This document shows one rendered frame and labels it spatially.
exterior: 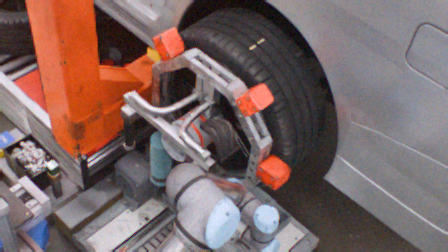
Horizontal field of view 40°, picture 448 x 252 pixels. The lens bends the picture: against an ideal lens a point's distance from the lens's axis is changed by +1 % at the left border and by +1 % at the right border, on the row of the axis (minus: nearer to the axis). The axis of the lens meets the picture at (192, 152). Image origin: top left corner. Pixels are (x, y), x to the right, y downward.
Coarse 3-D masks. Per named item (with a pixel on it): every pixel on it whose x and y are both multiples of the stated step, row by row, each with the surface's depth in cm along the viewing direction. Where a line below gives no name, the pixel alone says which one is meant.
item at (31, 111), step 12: (0, 72) 300; (0, 84) 298; (12, 84) 295; (12, 96) 294; (24, 96) 291; (24, 108) 289; (36, 108) 287; (24, 120) 299; (36, 120) 289; (48, 120) 283; (48, 132) 285; (72, 156) 278; (84, 156) 278
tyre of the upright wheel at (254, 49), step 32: (192, 32) 214; (224, 32) 209; (256, 32) 210; (256, 64) 202; (288, 64) 207; (288, 96) 204; (320, 96) 213; (288, 128) 206; (320, 128) 220; (288, 160) 214
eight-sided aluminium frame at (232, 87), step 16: (192, 48) 213; (160, 64) 223; (176, 64) 215; (192, 64) 207; (208, 64) 208; (160, 80) 230; (208, 80) 206; (224, 80) 203; (240, 80) 202; (160, 96) 237; (240, 112) 202; (256, 128) 208; (256, 144) 205; (192, 160) 244; (256, 160) 210; (224, 176) 237; (240, 176) 232
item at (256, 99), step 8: (256, 88) 195; (264, 88) 196; (240, 96) 198; (248, 96) 194; (256, 96) 194; (264, 96) 195; (272, 96) 197; (240, 104) 199; (248, 104) 196; (256, 104) 194; (264, 104) 195; (248, 112) 199; (256, 112) 196
